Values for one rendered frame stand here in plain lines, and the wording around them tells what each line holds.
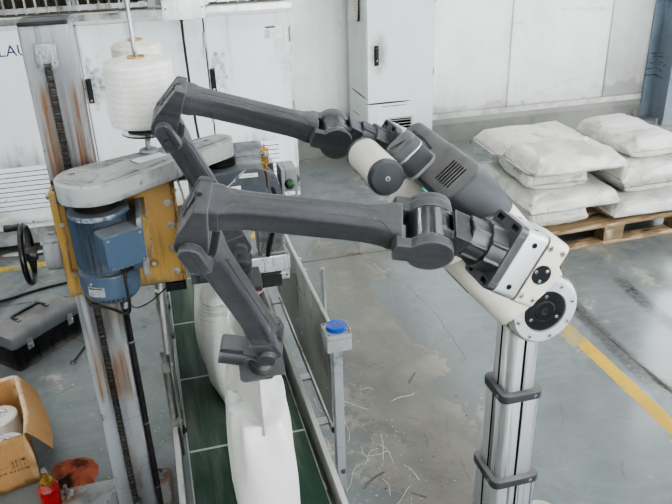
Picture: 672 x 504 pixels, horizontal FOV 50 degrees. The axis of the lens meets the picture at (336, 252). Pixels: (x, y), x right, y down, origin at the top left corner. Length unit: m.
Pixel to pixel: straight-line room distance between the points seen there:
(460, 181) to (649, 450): 2.09
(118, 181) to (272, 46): 3.06
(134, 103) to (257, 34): 3.03
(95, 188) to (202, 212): 0.71
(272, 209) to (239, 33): 3.64
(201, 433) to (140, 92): 1.28
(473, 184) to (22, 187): 3.94
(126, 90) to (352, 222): 0.80
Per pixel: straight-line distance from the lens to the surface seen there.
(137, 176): 1.84
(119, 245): 1.80
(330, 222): 1.12
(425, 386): 3.37
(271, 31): 4.75
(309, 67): 6.19
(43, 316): 3.87
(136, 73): 1.74
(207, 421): 2.62
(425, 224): 1.13
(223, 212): 1.12
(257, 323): 1.40
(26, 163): 4.90
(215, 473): 2.42
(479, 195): 1.31
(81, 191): 1.80
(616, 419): 3.34
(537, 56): 6.97
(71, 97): 2.02
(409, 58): 5.78
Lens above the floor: 2.00
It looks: 26 degrees down
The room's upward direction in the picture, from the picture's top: 2 degrees counter-clockwise
